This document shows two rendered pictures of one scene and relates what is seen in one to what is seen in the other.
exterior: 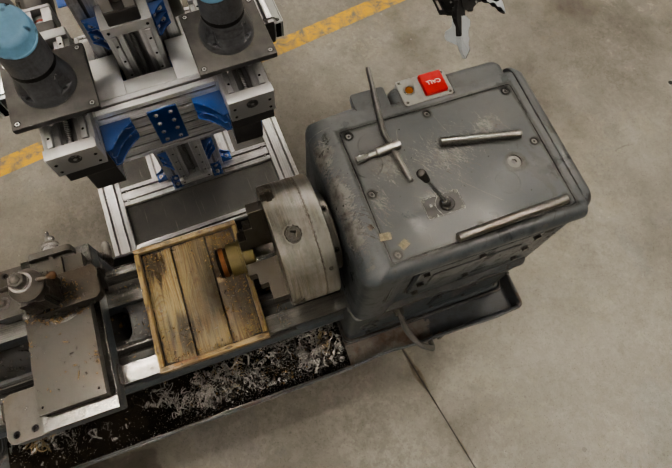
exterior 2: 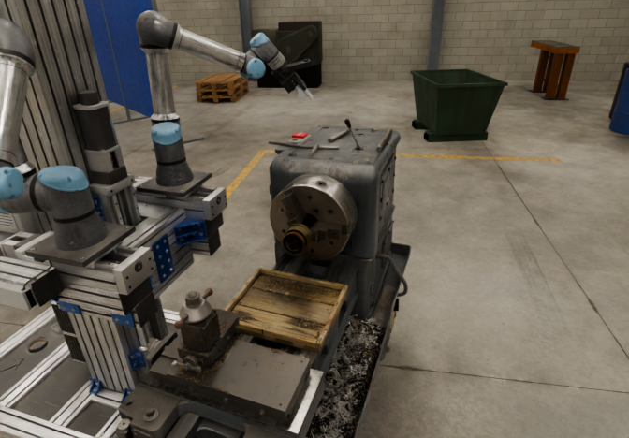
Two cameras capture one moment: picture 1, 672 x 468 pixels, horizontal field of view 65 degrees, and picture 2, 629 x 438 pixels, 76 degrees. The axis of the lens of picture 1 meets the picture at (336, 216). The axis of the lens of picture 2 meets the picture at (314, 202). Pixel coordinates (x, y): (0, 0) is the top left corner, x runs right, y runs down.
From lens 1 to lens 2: 1.30 m
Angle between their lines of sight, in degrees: 50
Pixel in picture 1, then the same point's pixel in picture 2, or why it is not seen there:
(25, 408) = not seen: outside the picture
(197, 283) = (277, 303)
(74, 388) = (286, 376)
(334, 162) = (300, 162)
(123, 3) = (119, 163)
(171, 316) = (284, 325)
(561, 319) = (422, 290)
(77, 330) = (243, 354)
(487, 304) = (398, 261)
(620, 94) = not seen: hidden behind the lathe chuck
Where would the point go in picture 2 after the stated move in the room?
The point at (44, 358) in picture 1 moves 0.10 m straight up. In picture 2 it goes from (241, 384) to (237, 354)
